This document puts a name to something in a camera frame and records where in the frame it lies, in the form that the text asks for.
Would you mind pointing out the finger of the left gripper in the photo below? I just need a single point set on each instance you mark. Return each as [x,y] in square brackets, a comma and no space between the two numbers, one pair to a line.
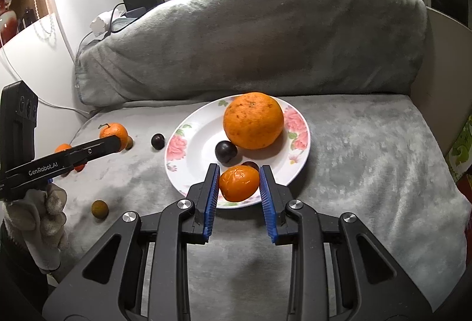
[78,155]

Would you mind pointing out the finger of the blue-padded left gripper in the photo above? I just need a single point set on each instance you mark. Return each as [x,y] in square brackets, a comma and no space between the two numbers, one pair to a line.
[106,284]

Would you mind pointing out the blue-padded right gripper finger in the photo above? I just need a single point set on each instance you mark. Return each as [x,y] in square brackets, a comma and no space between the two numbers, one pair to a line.
[339,269]

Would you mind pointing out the small orange tangerine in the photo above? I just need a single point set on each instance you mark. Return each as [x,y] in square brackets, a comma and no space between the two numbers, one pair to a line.
[115,129]

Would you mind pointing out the wrinkled kumquat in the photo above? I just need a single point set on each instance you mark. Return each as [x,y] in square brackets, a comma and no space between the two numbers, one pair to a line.
[238,183]

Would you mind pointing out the dark plum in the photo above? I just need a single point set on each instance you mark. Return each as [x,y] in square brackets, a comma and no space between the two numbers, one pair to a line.
[251,164]
[158,141]
[225,151]

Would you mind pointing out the large orange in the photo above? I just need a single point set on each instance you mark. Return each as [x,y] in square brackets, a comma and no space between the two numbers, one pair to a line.
[253,121]

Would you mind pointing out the grey gloved left hand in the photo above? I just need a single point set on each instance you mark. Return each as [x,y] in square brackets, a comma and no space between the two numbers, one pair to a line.
[36,223]

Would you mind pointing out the medium orange at left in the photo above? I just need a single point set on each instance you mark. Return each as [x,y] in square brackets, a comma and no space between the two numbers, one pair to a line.
[62,147]

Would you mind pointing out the small red tomato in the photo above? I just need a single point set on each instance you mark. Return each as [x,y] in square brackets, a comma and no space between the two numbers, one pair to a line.
[79,168]

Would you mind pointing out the brown longan near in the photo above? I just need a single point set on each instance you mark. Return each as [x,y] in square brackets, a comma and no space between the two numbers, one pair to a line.
[99,209]

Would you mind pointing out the brown longan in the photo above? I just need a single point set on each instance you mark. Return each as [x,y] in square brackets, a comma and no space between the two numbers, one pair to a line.
[99,209]
[129,143]

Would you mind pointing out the brown longan far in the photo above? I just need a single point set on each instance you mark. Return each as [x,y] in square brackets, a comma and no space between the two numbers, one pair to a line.
[129,143]

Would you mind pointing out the dark plum on blanket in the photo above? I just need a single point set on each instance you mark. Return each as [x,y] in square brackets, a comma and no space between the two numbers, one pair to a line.
[158,141]

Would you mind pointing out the red vase picture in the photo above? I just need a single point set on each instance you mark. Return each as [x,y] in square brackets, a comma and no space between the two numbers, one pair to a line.
[9,21]

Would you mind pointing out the white power strip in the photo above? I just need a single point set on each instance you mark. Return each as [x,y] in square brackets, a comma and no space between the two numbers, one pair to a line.
[101,23]

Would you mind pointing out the grey seat blanket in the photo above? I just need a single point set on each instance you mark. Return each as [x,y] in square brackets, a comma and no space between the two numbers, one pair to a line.
[372,155]

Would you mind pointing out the black power adapter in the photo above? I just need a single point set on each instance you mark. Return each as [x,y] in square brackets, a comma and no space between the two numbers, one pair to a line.
[136,13]

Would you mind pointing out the green printed bag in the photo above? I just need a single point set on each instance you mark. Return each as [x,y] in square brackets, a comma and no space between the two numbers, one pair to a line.
[458,158]

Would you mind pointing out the grey back cushion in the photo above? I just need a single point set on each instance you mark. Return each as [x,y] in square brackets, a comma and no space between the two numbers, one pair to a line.
[199,50]

